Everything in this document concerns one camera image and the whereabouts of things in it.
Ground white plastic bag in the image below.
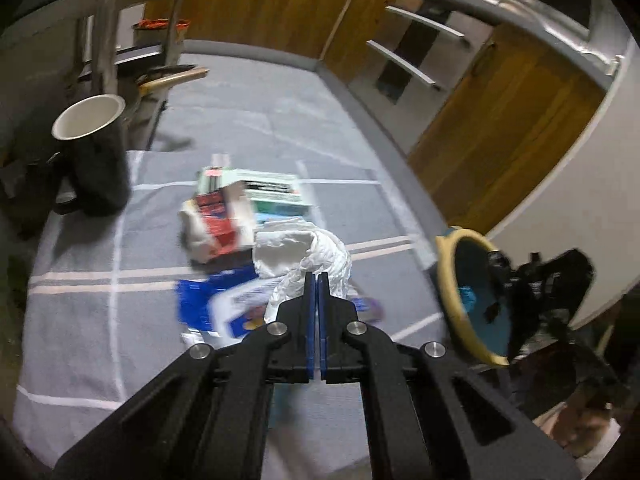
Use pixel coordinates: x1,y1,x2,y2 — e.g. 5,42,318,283
252,217,353,323

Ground wooden oven housing cabinet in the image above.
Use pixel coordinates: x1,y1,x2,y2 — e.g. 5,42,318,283
320,0,608,236

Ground pale green medicine box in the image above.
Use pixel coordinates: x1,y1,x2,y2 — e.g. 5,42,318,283
195,167,321,223

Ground wooden sink base cabinets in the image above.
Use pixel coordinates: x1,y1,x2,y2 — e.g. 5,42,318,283
180,0,361,61

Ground metal shelf rack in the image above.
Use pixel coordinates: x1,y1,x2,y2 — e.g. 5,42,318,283
75,0,186,91

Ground blue white packet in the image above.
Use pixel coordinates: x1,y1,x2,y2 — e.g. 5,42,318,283
175,267,386,346

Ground red white packet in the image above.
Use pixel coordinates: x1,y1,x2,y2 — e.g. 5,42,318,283
179,182,256,263

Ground steel built-in oven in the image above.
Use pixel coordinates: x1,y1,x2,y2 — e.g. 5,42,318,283
350,2,496,106

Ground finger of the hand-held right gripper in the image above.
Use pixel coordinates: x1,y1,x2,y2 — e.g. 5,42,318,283
484,249,520,325

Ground black mug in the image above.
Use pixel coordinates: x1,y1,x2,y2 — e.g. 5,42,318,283
51,94,132,217

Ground yellow rimmed teal bin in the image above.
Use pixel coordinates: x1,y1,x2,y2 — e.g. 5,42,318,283
434,227,516,366

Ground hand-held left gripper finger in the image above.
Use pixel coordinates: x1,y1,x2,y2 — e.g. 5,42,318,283
318,271,583,480
52,271,319,480

